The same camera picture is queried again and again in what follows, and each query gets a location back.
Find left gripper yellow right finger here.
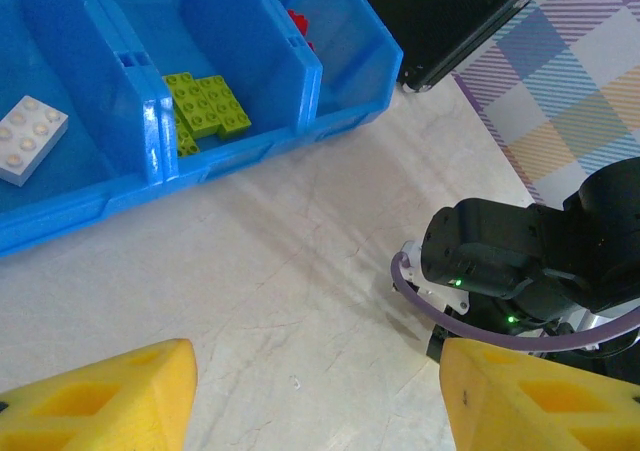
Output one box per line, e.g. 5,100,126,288
440,337,640,451

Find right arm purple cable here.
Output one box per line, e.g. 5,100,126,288
389,250,640,353

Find black briefcase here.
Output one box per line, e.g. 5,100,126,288
347,0,537,93

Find green lego brick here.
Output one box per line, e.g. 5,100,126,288
162,72,224,141
197,74,252,141
172,113,202,159

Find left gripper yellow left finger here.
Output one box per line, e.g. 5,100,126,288
0,338,199,451

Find beige long lego brick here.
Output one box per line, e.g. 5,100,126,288
0,94,70,188

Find blue three-compartment plastic bin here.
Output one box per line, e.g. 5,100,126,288
0,0,405,260

